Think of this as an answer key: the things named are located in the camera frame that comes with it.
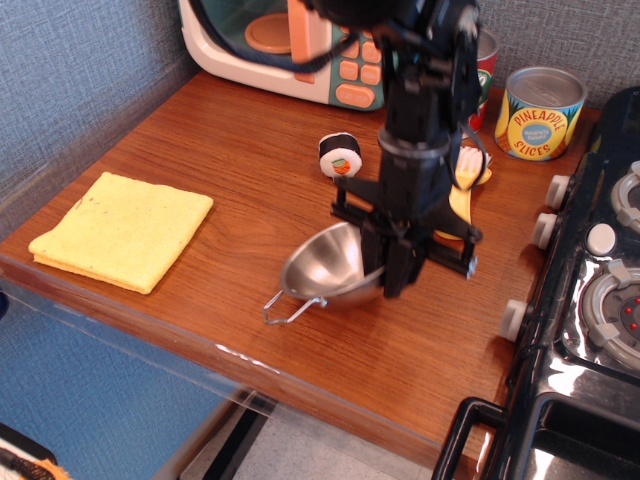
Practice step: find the yellow dish brush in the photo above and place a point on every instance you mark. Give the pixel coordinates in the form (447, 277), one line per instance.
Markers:
(472, 169)

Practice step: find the white stove knob upper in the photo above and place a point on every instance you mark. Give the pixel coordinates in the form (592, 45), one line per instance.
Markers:
(556, 191)

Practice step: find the pineapple slices can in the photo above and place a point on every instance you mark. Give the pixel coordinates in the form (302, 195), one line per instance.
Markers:
(539, 113)

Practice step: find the toy microwave teal and pink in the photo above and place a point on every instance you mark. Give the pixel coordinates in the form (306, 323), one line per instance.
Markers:
(351, 80)

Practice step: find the tomato sauce can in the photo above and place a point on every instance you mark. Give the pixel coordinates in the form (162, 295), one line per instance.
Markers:
(487, 58)

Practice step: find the white stove knob middle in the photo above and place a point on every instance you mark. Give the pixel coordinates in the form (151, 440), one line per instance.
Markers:
(543, 230)

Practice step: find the stainless steel colander bowl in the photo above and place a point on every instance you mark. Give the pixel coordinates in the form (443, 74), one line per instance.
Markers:
(326, 271)

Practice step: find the yellow folded towel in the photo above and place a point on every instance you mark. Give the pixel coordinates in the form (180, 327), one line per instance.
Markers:
(124, 232)

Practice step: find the white stove knob lower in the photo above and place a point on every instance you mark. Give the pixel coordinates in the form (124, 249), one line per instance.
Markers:
(512, 319)

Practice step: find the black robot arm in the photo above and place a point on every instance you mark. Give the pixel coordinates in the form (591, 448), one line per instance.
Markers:
(431, 89)

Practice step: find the white stove knob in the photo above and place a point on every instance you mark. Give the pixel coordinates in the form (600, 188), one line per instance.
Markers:
(543, 230)
(512, 319)
(556, 191)

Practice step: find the black toy stove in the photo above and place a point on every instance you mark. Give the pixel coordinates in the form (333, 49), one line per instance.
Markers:
(572, 410)

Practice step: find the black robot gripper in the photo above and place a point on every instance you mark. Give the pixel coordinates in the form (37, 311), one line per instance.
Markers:
(407, 208)

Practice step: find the orange object bottom left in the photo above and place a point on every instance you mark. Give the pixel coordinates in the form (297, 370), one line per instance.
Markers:
(32, 470)

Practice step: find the orange microwave turntable plate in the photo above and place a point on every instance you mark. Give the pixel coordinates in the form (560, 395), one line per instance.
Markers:
(269, 34)

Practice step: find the toy sushi roll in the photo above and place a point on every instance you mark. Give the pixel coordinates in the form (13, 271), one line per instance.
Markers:
(339, 155)

